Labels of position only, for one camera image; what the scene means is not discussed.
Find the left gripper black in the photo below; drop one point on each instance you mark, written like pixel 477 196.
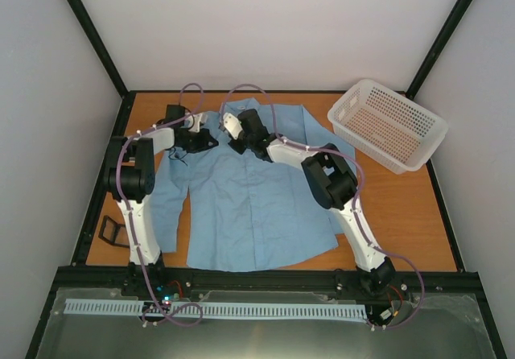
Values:
pixel 204 137

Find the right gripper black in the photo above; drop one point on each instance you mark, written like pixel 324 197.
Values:
pixel 238 149

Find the light blue button shirt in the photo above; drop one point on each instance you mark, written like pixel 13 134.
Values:
pixel 246 214

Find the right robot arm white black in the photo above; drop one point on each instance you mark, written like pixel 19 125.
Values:
pixel 333 185

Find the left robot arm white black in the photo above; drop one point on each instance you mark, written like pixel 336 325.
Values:
pixel 130 177

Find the open black brooch box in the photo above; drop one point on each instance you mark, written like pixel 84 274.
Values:
pixel 113 233

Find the left red green controller board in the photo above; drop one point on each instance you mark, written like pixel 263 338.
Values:
pixel 170 292

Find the white perforated plastic basket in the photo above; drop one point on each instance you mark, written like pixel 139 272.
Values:
pixel 389 128

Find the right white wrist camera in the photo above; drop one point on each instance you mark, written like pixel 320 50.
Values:
pixel 231 125

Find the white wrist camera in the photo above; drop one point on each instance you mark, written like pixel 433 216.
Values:
pixel 195 122
pixel 231 125

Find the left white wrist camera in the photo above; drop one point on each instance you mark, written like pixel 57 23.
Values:
pixel 195 122

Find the left black frame post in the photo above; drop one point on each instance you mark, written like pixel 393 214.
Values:
pixel 86 23

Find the black frame post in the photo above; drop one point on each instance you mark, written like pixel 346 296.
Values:
pixel 86 23
pixel 458 11

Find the light blue slotted cable duct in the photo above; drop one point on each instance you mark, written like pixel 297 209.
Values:
pixel 219 311

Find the right controller board with wires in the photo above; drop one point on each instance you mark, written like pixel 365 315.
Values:
pixel 382 317

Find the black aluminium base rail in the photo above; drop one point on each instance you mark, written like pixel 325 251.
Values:
pixel 337 284

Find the right black frame post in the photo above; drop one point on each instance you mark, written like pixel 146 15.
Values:
pixel 458 11

